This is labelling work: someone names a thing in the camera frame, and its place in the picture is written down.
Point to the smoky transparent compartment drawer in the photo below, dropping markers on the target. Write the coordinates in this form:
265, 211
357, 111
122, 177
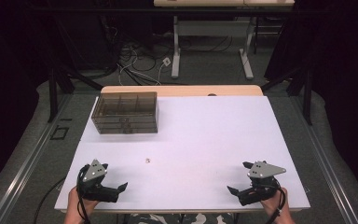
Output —
115, 119

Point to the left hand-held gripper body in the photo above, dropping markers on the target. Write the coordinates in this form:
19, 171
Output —
94, 171

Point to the black metal stand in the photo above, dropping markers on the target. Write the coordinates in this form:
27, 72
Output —
307, 99
53, 93

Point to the smoky transparent drawer organizer box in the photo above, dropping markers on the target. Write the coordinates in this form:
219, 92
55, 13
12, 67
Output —
124, 104

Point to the desk with white legs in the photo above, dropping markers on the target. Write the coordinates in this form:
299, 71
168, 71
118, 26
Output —
214, 28

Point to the light wooden table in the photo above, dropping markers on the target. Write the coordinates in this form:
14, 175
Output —
183, 90

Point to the camouflage pants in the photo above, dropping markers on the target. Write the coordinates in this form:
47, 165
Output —
167, 219

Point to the white power adapter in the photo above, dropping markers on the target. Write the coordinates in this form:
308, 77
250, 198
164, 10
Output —
166, 61

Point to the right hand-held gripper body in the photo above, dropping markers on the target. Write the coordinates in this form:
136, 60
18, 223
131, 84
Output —
262, 170

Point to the person's right hand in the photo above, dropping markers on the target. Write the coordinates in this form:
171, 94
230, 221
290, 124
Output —
276, 205

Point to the aluminium floor rail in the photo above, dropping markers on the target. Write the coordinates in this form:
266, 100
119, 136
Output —
326, 168
24, 168

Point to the white table sheet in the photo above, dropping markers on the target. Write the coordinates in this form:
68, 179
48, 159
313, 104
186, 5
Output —
199, 140

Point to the person's left hand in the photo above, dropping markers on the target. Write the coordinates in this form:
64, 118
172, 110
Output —
74, 205

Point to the dark curtain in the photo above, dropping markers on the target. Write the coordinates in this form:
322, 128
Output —
345, 77
9, 77

